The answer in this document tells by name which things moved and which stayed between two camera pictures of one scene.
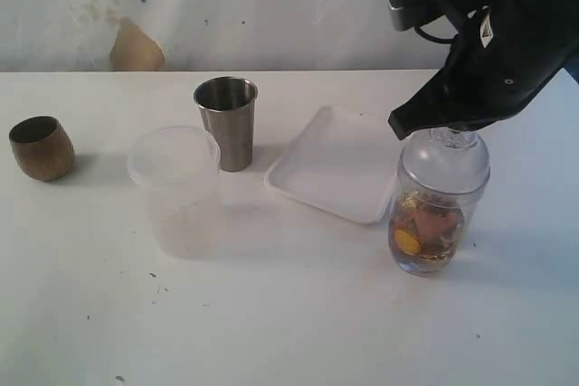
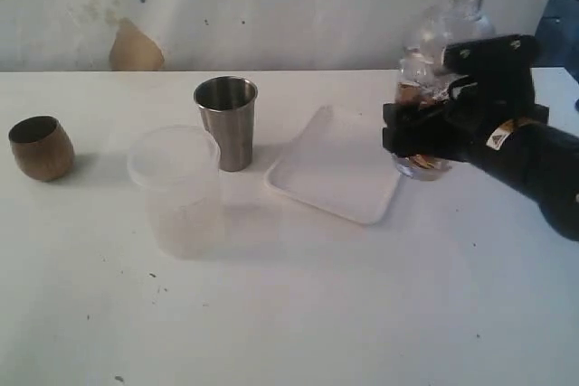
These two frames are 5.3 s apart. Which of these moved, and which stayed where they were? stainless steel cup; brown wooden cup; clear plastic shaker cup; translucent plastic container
Moved: clear plastic shaker cup
Stayed: translucent plastic container; stainless steel cup; brown wooden cup
